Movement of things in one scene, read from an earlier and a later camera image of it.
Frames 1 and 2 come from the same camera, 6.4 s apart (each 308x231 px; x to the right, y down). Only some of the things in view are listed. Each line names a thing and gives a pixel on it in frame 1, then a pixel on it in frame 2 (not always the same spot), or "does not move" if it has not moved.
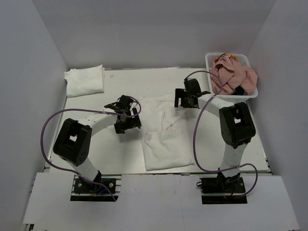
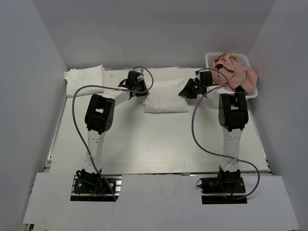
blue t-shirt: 239,91 does not move
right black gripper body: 182,93 -> 196,89
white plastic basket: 244,60 does not move
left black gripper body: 129,122 -> 140,86
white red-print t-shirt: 166,134 -> 163,97
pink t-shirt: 227,74 does not move
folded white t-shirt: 85,81 does not move
